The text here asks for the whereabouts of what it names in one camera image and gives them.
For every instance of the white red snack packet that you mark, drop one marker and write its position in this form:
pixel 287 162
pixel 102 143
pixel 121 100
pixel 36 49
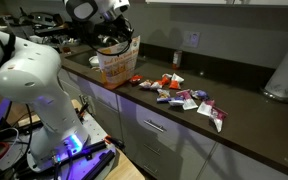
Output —
pixel 146 83
pixel 156 85

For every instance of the stainless steel sink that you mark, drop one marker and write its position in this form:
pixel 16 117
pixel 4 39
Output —
pixel 79 57

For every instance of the white and blue snack packet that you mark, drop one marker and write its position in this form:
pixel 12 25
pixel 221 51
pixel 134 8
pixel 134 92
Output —
pixel 176 101

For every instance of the white orange trail mix bag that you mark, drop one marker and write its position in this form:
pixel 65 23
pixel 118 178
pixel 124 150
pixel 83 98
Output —
pixel 119 66

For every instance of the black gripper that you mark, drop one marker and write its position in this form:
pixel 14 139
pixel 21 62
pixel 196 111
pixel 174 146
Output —
pixel 115 31

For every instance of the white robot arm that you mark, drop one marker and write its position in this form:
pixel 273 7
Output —
pixel 34 73

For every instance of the perforated robot mount plate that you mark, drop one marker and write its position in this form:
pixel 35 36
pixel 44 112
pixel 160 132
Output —
pixel 95 128

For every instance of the grey kitchen cabinet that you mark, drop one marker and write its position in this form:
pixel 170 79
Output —
pixel 174 146

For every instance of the black metal bar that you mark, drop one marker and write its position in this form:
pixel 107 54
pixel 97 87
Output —
pixel 90 148
pixel 99 165

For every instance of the white bowl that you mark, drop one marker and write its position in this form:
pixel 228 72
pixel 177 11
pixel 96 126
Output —
pixel 94 61

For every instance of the white wall outlet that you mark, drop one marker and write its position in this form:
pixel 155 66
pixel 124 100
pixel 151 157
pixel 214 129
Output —
pixel 191 39

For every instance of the orange bottle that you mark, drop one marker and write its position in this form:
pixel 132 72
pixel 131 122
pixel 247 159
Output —
pixel 177 59

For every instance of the metal paper towel holder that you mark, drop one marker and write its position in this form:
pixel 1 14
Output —
pixel 270 96

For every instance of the orange white snack packet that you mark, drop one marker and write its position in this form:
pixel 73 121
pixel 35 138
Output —
pixel 176 81
pixel 165 80

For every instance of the orange black clamp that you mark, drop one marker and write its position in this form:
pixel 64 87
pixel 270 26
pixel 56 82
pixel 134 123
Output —
pixel 114 142

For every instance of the small blue snack packet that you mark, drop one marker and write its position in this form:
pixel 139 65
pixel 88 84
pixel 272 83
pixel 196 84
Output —
pixel 200 94

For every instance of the blue snack packet nuts picture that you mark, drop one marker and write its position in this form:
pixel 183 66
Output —
pixel 164 95

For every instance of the white magenta snack packet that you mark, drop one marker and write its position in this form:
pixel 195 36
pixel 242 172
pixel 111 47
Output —
pixel 205 108
pixel 188 100

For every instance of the wooden table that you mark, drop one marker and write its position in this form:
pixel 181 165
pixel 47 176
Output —
pixel 127 170

